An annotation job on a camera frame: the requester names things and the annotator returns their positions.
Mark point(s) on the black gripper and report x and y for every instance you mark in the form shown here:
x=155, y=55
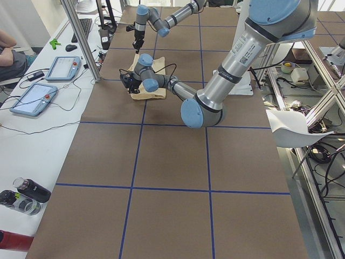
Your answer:
x=139, y=35
x=133, y=84

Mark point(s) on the cream long-sleeve printed shirt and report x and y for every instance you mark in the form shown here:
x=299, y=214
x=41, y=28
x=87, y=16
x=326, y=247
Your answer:
x=149, y=87

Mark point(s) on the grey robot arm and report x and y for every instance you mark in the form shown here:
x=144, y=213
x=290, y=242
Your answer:
x=146, y=14
x=267, y=23

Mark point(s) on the black computer keyboard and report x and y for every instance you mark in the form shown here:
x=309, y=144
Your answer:
x=86, y=24

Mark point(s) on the black computer mouse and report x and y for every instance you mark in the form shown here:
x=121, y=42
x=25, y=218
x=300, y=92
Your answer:
x=70, y=47

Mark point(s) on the upper blue teach pendant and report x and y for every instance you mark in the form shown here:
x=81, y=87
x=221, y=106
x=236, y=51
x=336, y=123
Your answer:
x=63, y=68

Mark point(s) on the blue teach pendant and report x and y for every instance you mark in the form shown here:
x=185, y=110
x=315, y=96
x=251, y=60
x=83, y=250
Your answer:
x=34, y=100
x=63, y=68

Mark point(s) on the green plastic clamp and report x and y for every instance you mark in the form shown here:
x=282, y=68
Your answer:
x=54, y=43

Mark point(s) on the lower blue teach pendant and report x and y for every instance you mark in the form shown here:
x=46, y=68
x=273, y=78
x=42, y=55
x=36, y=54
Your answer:
x=34, y=100

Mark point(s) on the seated person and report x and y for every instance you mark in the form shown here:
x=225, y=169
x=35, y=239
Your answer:
x=13, y=64

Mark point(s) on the clear lidded bottle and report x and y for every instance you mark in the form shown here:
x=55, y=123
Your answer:
x=32, y=189

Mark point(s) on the black clear tumbler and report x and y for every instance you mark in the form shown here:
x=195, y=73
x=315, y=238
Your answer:
x=19, y=202

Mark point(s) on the red bottle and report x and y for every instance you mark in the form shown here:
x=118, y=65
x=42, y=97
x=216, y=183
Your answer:
x=15, y=242

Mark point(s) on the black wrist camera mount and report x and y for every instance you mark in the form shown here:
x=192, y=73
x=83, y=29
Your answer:
x=130, y=27
x=126, y=79

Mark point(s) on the aluminium frame post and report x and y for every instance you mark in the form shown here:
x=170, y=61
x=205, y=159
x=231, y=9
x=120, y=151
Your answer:
x=83, y=43

